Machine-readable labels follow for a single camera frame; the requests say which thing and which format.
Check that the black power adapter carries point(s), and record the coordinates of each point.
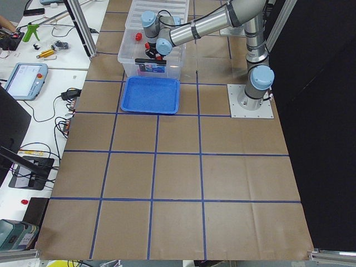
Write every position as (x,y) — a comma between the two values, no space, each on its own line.
(70,94)

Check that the black monitor stand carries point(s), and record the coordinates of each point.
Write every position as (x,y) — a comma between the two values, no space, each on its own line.
(31,172)

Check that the green device box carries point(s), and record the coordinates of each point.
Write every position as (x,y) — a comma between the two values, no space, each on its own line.
(17,235)

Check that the aluminium frame post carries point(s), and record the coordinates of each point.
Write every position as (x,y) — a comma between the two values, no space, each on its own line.
(75,11)

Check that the clear plastic storage box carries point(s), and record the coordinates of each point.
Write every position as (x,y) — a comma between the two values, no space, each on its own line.
(131,49)

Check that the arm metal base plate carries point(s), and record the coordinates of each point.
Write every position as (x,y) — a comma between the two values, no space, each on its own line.
(241,106)
(233,31)

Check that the black phone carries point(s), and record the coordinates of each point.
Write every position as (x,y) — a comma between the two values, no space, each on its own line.
(34,12)

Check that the red block near latch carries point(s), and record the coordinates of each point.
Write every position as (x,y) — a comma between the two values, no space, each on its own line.
(138,36)

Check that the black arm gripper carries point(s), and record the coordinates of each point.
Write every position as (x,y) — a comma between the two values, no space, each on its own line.
(151,50)

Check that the black box latch handle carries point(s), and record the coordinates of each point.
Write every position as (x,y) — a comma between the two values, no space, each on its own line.
(146,60)

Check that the teach pendant tablet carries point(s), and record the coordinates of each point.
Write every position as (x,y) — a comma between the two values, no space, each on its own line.
(26,80)

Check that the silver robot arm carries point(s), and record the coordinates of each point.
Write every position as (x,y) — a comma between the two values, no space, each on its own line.
(234,18)

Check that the blue plastic tray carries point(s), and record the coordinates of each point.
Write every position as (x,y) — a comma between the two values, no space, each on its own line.
(151,95)

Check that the yellow brass tool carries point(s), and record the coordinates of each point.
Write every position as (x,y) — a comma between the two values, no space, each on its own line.
(47,55)

